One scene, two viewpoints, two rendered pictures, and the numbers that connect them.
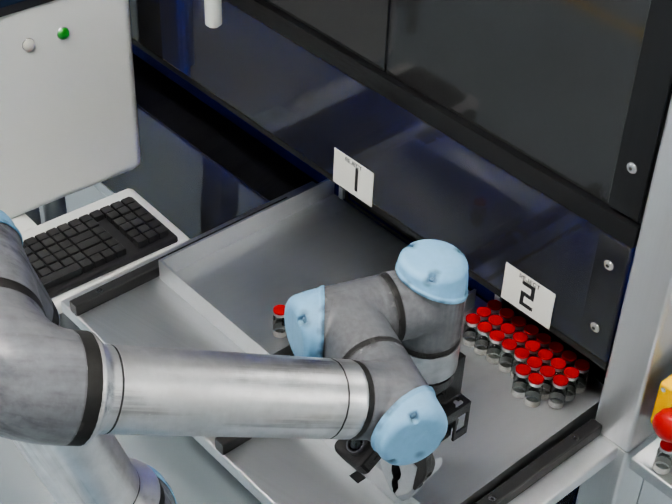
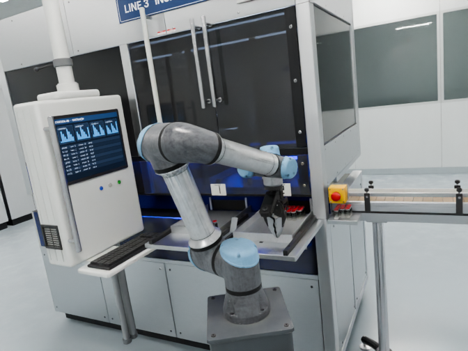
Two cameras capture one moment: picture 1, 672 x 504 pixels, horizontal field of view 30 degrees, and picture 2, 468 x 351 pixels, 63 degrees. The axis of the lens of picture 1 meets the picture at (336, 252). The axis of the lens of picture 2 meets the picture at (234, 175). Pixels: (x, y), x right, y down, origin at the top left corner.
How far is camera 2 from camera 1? 0.86 m
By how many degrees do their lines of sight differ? 32
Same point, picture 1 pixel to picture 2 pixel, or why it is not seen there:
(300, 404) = (263, 154)
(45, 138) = (118, 217)
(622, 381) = (317, 196)
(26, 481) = not seen: outside the picture
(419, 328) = not seen: hidden behind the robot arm
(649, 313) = (317, 170)
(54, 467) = (193, 209)
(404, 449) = (290, 170)
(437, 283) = (274, 147)
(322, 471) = not seen: hidden behind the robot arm
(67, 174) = (125, 230)
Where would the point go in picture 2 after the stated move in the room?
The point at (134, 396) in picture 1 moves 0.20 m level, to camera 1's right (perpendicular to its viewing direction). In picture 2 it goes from (227, 143) to (288, 133)
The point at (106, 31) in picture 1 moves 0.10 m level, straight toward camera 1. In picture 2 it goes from (129, 182) to (136, 184)
